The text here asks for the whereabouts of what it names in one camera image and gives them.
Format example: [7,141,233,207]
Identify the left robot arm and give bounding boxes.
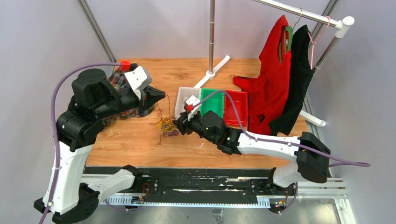
[34,66,166,224]

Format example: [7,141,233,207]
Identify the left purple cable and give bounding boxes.
[38,61,143,224]

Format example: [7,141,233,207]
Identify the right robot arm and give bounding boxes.
[173,111,331,195]

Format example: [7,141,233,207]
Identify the red shirt on hanger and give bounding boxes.
[233,15,291,135]

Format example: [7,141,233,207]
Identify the metal clothes rack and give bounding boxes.
[193,0,355,127]

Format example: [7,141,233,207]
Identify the pink hanger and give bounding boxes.
[308,15,331,70]

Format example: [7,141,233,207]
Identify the purple cable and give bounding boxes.
[38,61,143,224]
[185,90,371,215]

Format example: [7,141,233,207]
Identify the green plastic bin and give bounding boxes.
[200,88,225,118]

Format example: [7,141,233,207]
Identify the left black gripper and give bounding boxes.
[95,84,166,119]

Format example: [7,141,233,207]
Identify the coloured wire bundle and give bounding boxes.
[149,92,181,144]

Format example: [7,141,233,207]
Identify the red plastic bin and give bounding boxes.
[223,90,249,127]

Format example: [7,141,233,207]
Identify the green hanger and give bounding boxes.
[278,26,293,62]

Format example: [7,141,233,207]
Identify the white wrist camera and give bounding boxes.
[184,95,200,121]
[124,66,152,100]

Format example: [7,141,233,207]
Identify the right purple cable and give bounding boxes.
[185,90,371,215]

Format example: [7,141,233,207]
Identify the black shirt on hanger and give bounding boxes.
[269,25,314,136]

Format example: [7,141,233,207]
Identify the plaid flannel shirt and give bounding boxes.
[102,69,155,127]

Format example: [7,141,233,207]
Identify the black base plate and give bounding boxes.
[113,167,298,205]

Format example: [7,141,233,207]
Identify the white plastic bin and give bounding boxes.
[175,87,201,119]

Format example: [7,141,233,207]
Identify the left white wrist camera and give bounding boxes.
[124,66,152,100]

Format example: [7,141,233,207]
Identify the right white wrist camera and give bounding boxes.
[184,95,200,121]

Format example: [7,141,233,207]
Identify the aluminium frame rail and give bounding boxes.
[77,0,117,62]

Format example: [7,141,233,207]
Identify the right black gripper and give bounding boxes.
[173,110,218,145]

